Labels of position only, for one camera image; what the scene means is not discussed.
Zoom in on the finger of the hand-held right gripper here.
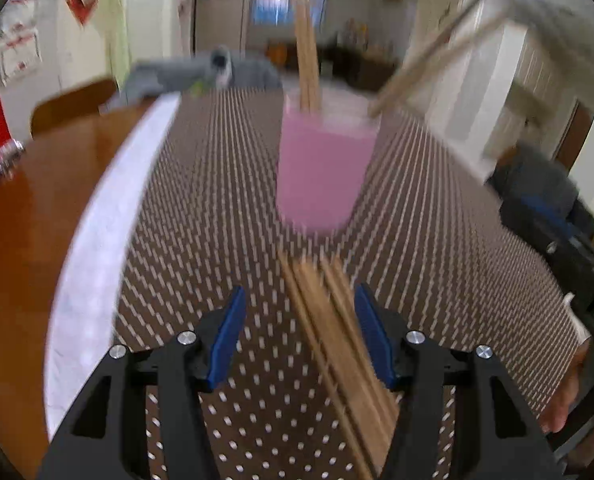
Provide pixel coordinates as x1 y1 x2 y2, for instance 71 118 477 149
499 195 585 267

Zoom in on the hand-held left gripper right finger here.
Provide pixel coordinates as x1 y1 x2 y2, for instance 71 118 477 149
353 282 562 480

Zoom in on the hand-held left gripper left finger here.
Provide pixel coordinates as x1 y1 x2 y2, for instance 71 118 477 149
37 285 248 480

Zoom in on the set of wooden chopsticks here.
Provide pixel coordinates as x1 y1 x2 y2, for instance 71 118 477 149
277 250 400 480

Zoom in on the pink cup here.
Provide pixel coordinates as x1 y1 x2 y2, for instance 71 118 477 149
275 87 382 235

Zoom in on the person's right hand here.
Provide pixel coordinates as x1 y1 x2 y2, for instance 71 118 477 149
541 342 594 435

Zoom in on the brown door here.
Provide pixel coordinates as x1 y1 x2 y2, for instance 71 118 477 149
557 102 592 171

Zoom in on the brown polka-dot tablecloth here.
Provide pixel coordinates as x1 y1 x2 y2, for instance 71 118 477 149
112 85 592 480

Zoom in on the white tall cabinet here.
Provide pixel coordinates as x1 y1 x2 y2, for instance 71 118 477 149
507 25 578 126

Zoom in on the white door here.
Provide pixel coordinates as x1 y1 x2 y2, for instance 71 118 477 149
409 0 460 81

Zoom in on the dark wooden desk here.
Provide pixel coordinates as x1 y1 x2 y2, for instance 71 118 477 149
322 42 403 92

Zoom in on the grey jacket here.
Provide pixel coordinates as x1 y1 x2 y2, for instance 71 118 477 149
100 45 283 111

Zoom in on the wooden chair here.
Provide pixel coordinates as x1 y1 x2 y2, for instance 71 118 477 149
30 79 120 138

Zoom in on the small clear plastic bag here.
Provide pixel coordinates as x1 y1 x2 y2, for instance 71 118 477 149
0 141 25 177

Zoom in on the beige refrigerator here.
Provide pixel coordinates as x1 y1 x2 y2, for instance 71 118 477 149
194 0 253 56

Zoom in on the light green curtain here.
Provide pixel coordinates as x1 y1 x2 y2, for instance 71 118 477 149
90 0 143 81

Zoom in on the wall of award certificates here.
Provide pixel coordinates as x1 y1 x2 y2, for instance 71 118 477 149
0 0 60 91

